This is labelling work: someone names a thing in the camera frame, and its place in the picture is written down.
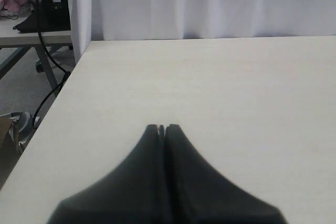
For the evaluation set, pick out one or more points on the grey striped bag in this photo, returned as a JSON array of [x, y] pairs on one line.
[[21, 128]]

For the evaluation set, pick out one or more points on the black monitor stand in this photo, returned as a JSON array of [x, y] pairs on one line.
[[48, 15]]

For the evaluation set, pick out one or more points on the white curtain backdrop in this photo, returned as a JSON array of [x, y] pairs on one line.
[[193, 19]]

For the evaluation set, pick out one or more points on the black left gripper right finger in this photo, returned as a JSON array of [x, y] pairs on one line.
[[200, 194]]

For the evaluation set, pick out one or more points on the side table with grey legs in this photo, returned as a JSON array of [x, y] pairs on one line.
[[22, 43]]

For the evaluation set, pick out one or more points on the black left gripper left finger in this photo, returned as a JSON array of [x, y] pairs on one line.
[[134, 192]]

